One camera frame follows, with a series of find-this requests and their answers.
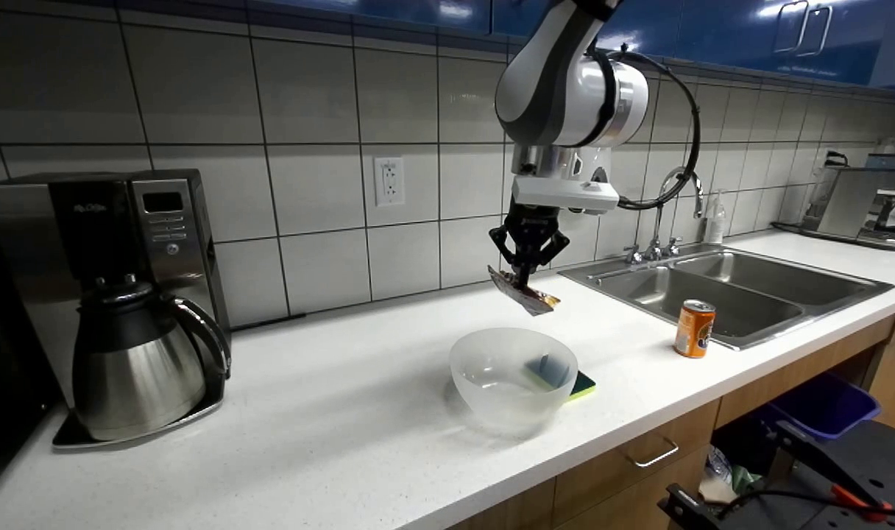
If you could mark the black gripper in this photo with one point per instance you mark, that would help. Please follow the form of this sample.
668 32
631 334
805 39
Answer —
535 225

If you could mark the stainless steel double sink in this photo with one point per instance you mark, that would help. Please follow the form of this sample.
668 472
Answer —
752 289

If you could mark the silver espresso machine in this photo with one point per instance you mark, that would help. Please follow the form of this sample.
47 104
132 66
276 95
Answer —
861 207

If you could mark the blue plastic bin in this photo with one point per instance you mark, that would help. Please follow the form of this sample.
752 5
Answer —
822 406

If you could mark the glossy blue wall cabinets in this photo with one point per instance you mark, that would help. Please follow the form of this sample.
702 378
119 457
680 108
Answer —
741 32

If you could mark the white wall power outlet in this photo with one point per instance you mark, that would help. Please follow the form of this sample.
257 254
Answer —
390 181

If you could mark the stainless steel coffee carafe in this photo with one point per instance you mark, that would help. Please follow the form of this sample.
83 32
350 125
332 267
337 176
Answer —
139 369

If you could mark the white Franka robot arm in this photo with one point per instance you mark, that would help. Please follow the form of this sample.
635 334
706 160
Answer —
566 85

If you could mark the chrome sink faucet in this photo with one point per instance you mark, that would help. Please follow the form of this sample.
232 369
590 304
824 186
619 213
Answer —
656 238

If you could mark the wooden cabinet drawer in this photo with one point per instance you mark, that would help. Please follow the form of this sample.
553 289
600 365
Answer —
633 481

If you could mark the orange soda can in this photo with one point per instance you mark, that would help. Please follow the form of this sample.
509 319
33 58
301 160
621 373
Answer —
694 329

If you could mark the orange snack pack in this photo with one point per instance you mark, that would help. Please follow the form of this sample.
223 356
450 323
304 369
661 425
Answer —
524 295

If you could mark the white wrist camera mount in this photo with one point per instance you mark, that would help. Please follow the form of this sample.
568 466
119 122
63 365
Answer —
566 194

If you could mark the stainless steel coffee maker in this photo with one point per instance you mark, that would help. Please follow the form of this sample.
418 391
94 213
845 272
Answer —
125 238

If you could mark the translucent white plastic bowl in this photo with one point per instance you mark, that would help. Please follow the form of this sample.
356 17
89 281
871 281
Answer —
509 384

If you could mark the crumpled plastic bag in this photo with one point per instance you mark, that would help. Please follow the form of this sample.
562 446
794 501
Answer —
728 481

